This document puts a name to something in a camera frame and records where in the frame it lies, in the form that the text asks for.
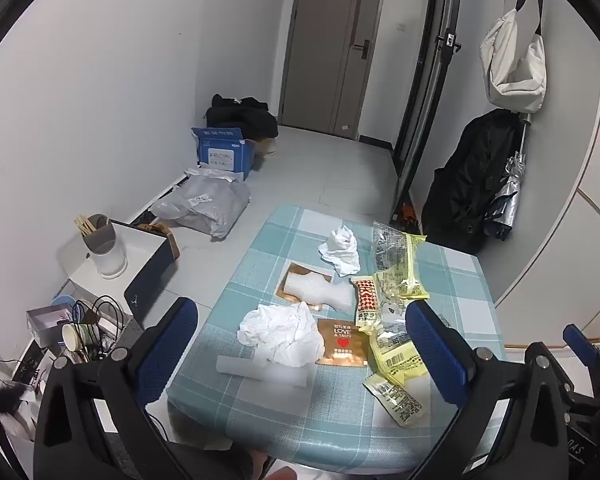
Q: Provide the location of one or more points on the dark blue box white lid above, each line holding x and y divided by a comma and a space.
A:
140, 255

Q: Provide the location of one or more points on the white bubble wrap piece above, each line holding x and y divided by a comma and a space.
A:
310, 287

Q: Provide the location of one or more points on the brown cardboard box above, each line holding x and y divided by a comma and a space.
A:
265, 146

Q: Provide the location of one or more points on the blue bowl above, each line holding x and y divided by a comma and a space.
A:
62, 301

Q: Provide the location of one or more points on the bronze packet with red heart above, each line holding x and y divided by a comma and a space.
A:
342, 342

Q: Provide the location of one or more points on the grey brown door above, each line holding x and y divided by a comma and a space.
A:
325, 50

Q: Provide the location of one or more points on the small open white box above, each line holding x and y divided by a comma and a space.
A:
45, 325

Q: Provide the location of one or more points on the white foam strip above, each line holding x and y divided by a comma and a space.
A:
260, 372

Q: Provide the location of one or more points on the teal checked tablecloth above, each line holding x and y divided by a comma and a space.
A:
300, 420

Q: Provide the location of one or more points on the white foam on brown packet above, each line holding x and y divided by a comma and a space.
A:
302, 266

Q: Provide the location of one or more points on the grey plastic mailing bag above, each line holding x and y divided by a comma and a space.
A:
200, 205

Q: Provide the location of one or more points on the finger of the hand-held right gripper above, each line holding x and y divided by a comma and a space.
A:
579, 342

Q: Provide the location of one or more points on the clear yellow plastic bag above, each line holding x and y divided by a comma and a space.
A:
395, 255

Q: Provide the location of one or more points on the black hanging jacket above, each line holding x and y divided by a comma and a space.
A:
470, 185

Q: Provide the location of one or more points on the orange black object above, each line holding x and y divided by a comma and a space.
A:
410, 214

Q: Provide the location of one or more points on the blue cardboard box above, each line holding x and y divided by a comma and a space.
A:
220, 155

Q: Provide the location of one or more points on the large crumpled white tissue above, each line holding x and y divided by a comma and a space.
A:
280, 332

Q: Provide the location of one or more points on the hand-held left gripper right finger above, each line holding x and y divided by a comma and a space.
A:
435, 355

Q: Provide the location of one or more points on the brown paper bag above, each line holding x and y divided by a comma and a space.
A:
162, 232

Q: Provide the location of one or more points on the white hanging bag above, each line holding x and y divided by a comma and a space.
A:
515, 60

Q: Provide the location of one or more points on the wooden chopsticks bundle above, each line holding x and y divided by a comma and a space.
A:
85, 225

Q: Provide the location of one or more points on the red checked snack wrapper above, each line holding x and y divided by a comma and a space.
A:
367, 300

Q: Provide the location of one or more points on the grey white chopstick holder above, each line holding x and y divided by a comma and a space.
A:
107, 252

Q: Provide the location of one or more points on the yellow printed plastic bag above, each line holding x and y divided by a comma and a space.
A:
395, 360

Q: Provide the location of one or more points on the small pale yellow sachet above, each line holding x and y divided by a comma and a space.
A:
395, 400

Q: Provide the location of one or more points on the silver folded umbrella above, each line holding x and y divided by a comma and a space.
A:
507, 195

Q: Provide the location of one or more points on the paper cup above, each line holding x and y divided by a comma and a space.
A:
72, 337

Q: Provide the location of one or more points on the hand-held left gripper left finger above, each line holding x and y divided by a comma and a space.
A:
172, 347

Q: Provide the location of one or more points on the black clothes pile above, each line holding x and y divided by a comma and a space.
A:
250, 115

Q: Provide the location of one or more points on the black framed glass door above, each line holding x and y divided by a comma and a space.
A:
430, 85

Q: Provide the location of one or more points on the small white tissue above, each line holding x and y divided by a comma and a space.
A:
342, 252

